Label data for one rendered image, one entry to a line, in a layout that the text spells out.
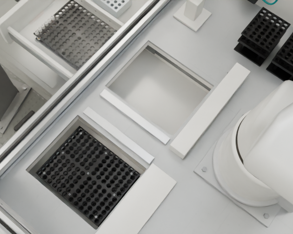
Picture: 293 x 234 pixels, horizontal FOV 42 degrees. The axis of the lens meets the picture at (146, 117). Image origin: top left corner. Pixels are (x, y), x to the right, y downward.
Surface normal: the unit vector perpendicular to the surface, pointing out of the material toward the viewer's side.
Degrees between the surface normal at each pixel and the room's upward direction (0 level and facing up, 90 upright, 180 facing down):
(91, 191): 0
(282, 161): 40
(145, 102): 0
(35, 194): 0
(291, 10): 90
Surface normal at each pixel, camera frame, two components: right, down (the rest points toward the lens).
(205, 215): 0.04, -0.37
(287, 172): -0.44, 0.30
